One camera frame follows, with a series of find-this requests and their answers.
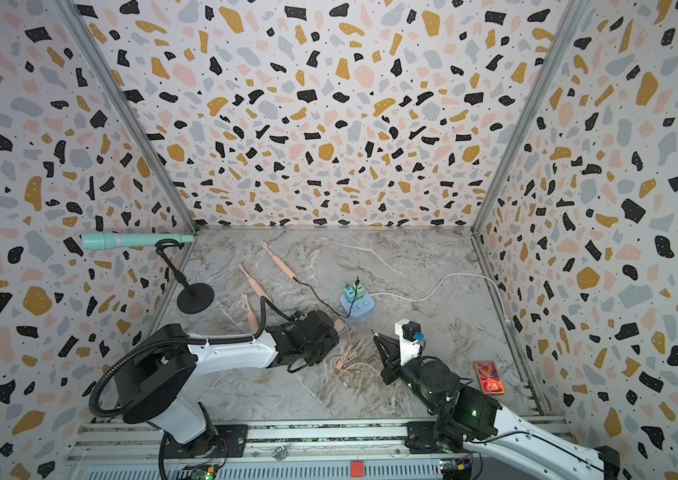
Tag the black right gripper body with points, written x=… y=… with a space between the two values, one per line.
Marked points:
x=404 y=373

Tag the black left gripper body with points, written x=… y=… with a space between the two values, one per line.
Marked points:
x=317 y=353

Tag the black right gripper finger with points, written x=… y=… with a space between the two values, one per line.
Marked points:
x=396 y=351
x=384 y=345

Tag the pink charger cube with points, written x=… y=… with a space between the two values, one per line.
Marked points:
x=339 y=325

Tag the teal charger cube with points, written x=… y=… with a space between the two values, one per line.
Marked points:
x=349 y=293

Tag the green charger plug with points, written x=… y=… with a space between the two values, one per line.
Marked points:
x=360 y=291

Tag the pink toothbrush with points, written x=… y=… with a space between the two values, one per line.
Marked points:
x=252 y=318
x=254 y=284
x=287 y=271

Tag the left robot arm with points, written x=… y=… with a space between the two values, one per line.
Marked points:
x=146 y=385

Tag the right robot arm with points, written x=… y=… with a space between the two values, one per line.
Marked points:
x=476 y=426

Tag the blue power strip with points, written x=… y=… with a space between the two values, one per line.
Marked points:
x=358 y=310

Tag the red smartphone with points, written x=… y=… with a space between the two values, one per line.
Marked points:
x=489 y=378

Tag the red button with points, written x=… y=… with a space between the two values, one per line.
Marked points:
x=357 y=469

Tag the metal base rail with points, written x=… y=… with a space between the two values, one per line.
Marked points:
x=299 y=449

